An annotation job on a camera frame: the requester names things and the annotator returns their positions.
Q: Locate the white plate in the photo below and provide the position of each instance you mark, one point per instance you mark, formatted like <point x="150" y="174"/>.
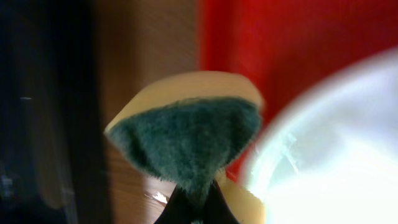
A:
<point x="331" y="155"/>

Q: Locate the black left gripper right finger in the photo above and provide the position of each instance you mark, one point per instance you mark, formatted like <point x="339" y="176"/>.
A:
<point x="216" y="210"/>

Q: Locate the black plastic tray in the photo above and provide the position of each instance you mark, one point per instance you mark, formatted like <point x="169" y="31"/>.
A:
<point x="52" y="154"/>

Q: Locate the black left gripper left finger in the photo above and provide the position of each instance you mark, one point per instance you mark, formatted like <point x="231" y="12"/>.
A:
<point x="179" y="209"/>

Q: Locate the green yellow sponge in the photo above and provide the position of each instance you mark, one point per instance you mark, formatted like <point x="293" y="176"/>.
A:
<point x="185" y="128"/>

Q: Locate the red plastic tray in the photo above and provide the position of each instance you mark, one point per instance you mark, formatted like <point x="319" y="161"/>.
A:
<point x="284" y="46"/>

